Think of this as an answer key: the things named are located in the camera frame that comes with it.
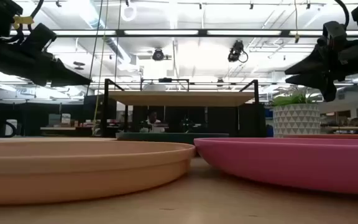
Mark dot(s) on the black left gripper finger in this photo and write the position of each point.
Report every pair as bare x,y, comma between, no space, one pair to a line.
40,80
65,76

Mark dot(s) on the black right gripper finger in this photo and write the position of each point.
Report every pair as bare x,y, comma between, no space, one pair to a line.
325,83
312,63

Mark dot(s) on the pink plate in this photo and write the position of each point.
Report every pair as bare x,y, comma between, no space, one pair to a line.
291,161

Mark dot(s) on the wooden shelf with black legs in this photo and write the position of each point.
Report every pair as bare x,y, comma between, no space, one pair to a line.
182,99

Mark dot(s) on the yellow tape tag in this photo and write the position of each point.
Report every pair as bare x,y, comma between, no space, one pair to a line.
22,20

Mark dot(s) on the succulent in white patterned pot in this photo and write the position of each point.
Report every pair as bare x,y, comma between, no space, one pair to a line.
295,119

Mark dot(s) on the white container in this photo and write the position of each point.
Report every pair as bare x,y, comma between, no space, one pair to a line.
11,127

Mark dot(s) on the black round ceiling fixture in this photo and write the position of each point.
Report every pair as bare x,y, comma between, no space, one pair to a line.
158,54

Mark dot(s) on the tan plate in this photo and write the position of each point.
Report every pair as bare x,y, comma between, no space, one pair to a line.
73,171

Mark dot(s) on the person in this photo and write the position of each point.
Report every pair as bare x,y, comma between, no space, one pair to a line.
153,123

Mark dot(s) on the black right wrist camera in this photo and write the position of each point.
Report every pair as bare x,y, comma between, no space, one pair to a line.
334,32

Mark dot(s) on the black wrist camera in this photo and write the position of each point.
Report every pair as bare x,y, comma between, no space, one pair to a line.
334,32
39,37

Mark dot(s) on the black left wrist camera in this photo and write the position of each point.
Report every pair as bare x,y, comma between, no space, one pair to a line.
39,37

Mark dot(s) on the black overhead camera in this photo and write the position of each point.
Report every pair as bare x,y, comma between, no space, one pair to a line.
236,51

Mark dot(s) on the black overhead frame bar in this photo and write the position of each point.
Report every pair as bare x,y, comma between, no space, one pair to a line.
202,32

